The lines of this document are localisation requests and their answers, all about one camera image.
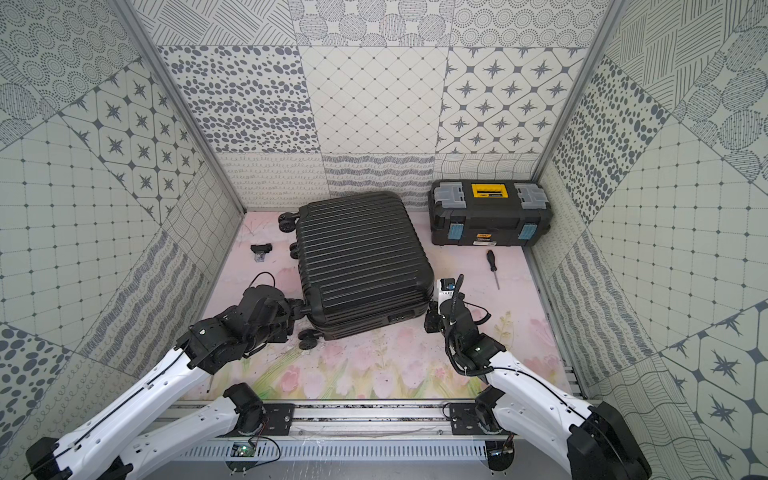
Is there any black ribbed hard-shell suitcase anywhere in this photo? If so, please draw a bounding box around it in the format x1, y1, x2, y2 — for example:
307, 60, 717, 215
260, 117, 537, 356
278, 191, 435, 348

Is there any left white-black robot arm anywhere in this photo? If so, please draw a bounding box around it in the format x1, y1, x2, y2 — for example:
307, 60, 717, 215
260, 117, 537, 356
25, 285, 305, 479

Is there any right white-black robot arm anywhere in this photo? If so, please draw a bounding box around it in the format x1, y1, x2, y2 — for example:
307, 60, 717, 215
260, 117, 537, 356
425, 294, 652, 479

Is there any pink floral table mat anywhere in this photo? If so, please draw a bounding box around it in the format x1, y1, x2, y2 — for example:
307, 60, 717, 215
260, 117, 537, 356
185, 212, 570, 401

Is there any small black metal clip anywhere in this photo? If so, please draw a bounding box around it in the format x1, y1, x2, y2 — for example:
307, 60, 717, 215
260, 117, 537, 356
250, 243, 273, 263

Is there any black toolbox with yellow label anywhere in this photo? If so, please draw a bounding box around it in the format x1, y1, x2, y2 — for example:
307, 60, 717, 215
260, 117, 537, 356
428, 179, 553, 247

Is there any right round black base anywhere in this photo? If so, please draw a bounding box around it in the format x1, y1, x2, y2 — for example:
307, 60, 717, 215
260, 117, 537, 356
485, 441, 515, 472

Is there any left green circuit board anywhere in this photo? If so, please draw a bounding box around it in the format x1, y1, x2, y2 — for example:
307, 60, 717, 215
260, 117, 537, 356
226, 443, 258, 474

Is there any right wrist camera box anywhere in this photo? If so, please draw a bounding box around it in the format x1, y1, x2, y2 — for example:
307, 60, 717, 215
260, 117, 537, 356
435, 278, 456, 304

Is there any black-handled screwdriver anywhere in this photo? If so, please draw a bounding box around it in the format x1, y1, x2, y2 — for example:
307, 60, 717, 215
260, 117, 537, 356
486, 250, 500, 289

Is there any aluminium mounting rail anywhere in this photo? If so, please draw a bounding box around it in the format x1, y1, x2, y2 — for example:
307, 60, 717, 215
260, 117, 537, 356
122, 398, 619, 442

